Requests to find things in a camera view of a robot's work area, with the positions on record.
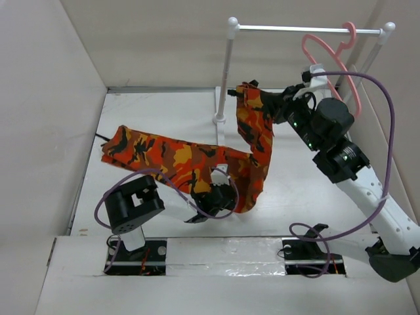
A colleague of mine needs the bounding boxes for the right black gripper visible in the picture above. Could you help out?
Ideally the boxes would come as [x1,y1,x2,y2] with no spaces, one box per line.
[264,83,322,152]

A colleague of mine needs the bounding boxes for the orange camouflage trousers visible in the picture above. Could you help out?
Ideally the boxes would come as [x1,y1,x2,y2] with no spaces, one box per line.
[101,81,282,213]

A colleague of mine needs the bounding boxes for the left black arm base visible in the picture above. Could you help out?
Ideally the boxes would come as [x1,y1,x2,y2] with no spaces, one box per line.
[104,238,167,276]

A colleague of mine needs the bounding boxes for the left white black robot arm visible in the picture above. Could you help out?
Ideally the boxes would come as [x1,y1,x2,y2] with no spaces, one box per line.
[99,169,240,261]

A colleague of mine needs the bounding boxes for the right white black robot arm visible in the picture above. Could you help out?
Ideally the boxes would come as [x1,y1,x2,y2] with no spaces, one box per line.
[261,85,419,283]

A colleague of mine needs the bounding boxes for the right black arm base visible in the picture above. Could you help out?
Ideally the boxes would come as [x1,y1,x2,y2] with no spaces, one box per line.
[277,236,346,278]

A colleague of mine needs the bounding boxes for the pink plastic clothes hanger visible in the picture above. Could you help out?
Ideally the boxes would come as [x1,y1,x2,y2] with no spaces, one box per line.
[301,22,362,118]

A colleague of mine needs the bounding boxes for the white metal clothes rack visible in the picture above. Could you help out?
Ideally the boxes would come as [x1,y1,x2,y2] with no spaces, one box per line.
[211,16,396,147]

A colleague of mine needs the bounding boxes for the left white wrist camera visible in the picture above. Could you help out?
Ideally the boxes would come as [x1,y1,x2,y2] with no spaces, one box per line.
[210,163,230,186]

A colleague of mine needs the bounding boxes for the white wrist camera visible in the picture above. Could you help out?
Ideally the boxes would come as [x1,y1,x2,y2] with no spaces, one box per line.
[210,163,230,186]
[293,64,328,100]

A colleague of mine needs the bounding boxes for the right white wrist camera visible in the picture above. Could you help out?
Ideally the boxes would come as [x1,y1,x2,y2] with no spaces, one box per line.
[293,64,328,100]

